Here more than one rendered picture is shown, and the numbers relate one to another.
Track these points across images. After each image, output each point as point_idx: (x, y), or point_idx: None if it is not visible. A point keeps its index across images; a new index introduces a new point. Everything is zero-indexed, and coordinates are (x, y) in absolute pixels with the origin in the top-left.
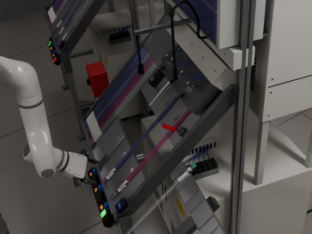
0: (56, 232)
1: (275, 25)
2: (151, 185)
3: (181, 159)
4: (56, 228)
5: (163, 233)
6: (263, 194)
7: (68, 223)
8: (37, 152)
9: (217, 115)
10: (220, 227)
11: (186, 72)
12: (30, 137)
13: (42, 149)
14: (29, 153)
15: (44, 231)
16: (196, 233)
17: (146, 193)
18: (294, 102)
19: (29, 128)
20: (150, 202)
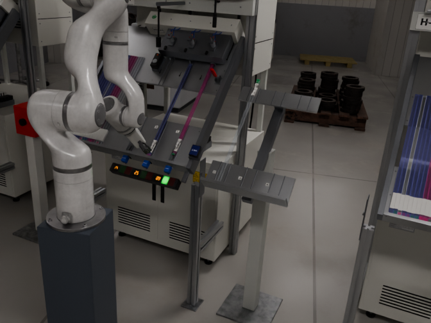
0: (38, 302)
1: None
2: (208, 129)
3: (222, 103)
4: (34, 298)
5: (152, 254)
6: (247, 154)
7: (43, 289)
8: (135, 92)
9: (237, 61)
10: (313, 97)
11: (197, 40)
12: (122, 79)
13: (137, 90)
14: (115, 104)
15: (22, 307)
16: (220, 196)
17: (206, 139)
18: (260, 62)
19: (120, 71)
20: (116, 241)
